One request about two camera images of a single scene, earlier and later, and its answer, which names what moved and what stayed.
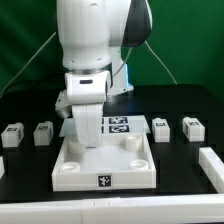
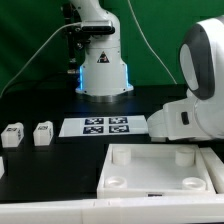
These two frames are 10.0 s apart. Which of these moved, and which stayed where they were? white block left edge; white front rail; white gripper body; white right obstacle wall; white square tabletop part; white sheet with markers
Moved: white gripper body; white square tabletop part
Stayed: white sheet with markers; white right obstacle wall; white block left edge; white front rail
